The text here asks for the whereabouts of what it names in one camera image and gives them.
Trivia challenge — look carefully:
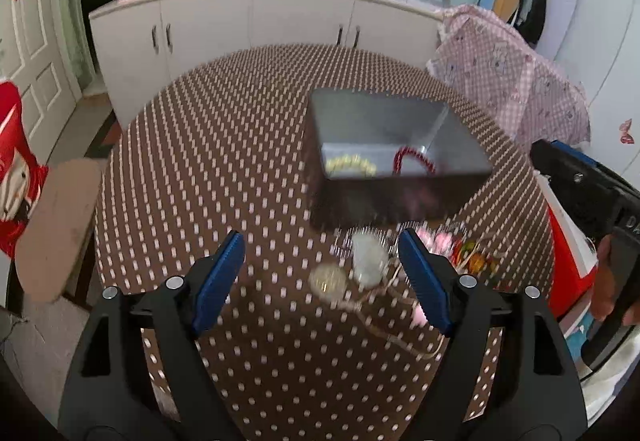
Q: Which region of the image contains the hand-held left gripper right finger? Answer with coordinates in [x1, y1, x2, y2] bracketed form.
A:
[397, 227, 588, 441]

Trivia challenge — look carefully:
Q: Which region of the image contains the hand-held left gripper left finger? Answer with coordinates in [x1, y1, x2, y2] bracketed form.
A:
[59, 229, 247, 441]

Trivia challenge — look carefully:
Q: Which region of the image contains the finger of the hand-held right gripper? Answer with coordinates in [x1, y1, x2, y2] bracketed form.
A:
[530, 140, 619, 242]

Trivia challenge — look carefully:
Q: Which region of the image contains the red colourful cord ornament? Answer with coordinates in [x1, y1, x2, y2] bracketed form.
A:
[450, 238, 501, 282]

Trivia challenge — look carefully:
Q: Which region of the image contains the translucent white pendant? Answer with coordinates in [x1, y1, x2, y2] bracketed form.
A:
[350, 230, 391, 287]

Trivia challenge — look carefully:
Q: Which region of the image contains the dark grey box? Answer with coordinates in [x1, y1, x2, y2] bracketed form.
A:
[306, 88, 495, 229]

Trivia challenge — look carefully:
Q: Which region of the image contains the person's right hand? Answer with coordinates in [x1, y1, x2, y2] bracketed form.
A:
[590, 233, 615, 322]

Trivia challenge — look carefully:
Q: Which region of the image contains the pink hair ornament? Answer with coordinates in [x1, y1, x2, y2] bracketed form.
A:
[415, 226, 463, 257]

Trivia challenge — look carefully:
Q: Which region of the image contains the red chair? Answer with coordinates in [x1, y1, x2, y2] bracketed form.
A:
[535, 171, 601, 322]

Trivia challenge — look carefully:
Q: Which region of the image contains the round gold ornament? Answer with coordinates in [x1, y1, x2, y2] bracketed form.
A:
[308, 265, 349, 302]

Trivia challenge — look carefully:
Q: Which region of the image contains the brown polka dot tablecloth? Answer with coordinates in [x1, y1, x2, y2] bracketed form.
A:
[92, 44, 556, 441]

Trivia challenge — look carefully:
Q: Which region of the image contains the pink checkered cloth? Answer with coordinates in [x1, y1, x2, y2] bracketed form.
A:
[426, 4, 592, 157]

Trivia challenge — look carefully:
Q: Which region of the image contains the brown stool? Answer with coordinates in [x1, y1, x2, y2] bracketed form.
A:
[15, 158, 103, 304]

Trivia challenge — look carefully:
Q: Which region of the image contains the red printed bag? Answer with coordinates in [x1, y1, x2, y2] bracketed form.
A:
[0, 80, 51, 259]

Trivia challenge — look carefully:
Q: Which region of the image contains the white cabinet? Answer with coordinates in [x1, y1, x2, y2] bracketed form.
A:
[89, 0, 451, 127]

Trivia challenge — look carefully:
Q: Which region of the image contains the white door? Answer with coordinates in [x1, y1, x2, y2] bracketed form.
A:
[0, 0, 81, 157]

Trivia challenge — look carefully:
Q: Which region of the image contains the beige cord necklace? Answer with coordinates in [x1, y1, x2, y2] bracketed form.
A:
[340, 291, 446, 362]

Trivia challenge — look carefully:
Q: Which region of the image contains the red bead bracelet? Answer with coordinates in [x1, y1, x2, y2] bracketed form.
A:
[393, 146, 438, 177]

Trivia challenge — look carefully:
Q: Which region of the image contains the yellow bead bracelet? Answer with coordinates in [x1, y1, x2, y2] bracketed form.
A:
[325, 154, 378, 176]

